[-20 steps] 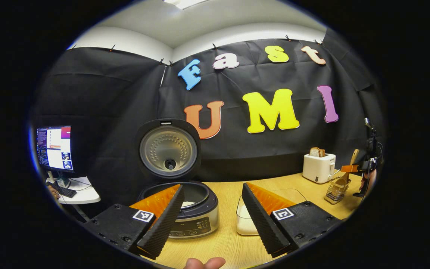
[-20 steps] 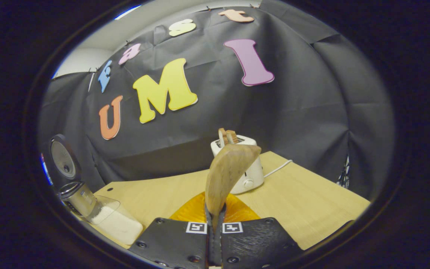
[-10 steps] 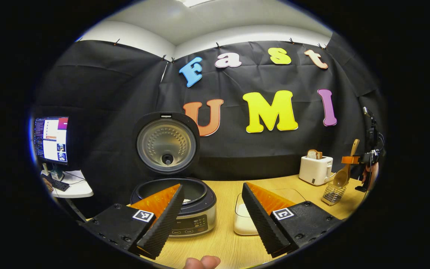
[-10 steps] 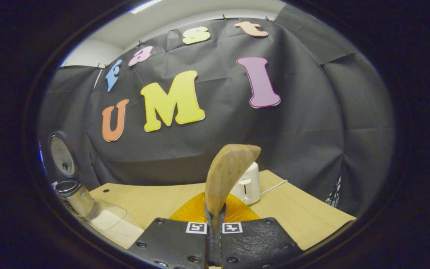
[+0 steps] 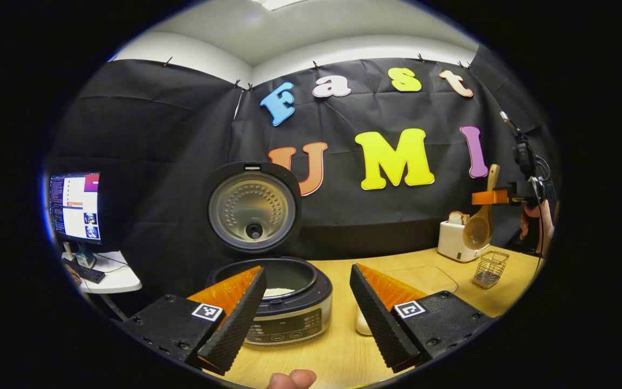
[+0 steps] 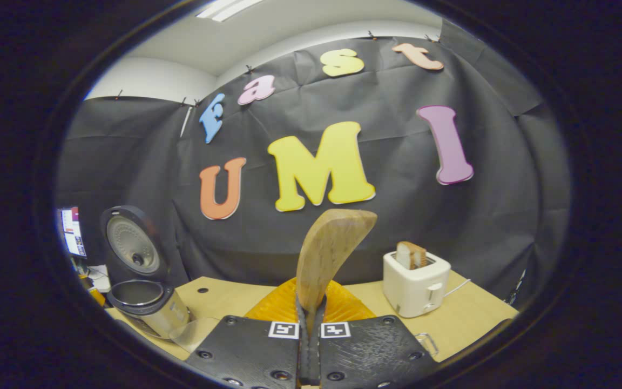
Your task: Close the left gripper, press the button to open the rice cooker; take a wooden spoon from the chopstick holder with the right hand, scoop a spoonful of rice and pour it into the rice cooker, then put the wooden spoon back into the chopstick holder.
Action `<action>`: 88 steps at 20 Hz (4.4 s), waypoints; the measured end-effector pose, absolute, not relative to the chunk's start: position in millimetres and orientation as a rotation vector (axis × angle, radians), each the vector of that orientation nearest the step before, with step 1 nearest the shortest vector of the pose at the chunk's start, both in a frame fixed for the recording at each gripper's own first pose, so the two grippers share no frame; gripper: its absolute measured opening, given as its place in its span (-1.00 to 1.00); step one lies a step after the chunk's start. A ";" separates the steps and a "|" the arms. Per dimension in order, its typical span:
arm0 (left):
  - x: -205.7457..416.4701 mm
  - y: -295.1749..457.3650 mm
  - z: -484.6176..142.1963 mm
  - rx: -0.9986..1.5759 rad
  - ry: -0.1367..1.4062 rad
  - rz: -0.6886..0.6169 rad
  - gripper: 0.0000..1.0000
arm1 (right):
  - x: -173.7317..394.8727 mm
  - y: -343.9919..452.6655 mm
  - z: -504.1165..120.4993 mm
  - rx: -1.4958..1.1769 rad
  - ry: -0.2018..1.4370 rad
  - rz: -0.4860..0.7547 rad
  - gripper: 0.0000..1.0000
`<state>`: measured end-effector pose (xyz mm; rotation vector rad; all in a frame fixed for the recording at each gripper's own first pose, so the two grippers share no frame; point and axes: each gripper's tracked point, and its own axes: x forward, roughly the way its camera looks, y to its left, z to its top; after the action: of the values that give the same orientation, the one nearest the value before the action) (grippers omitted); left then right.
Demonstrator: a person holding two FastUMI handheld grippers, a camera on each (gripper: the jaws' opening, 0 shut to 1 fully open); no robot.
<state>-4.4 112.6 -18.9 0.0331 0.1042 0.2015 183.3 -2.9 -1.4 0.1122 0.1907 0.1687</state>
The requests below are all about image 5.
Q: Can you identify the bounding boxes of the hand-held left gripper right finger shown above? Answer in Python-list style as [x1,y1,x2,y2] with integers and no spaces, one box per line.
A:
[349,264,495,373]

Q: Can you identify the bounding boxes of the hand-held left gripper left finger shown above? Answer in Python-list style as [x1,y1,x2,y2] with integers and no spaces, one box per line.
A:
[118,265,267,376]

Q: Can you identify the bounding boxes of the wooden spoon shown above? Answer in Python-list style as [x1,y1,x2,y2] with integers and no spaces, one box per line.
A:
[462,164,501,250]

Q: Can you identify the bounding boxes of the wire mesh chopstick holder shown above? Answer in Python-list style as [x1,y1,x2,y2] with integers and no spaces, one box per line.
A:
[472,250,510,290]

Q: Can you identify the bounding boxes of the black silver rice cooker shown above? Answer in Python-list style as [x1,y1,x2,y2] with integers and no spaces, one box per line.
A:
[203,161,334,346]

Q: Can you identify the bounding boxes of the clear plastic rice container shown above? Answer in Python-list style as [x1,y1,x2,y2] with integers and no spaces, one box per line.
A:
[355,266,458,337]

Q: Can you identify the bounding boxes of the white toaster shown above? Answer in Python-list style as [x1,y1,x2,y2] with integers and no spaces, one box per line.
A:
[437,220,482,263]

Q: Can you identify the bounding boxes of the white side table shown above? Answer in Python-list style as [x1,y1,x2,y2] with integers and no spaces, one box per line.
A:
[62,250,143,295]

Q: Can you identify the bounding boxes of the black keyboard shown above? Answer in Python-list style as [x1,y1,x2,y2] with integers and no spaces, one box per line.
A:
[63,258,106,284]

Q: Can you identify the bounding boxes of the green box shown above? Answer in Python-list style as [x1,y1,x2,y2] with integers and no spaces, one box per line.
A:
[76,243,97,269]

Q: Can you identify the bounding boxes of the computer monitor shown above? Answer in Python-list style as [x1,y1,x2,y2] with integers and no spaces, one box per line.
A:
[48,172,101,245]

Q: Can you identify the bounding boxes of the ceiling light panel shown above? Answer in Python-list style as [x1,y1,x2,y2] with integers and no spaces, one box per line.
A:
[252,0,312,11]

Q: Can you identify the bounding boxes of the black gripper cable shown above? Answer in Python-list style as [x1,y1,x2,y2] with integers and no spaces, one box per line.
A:
[528,157,550,259]

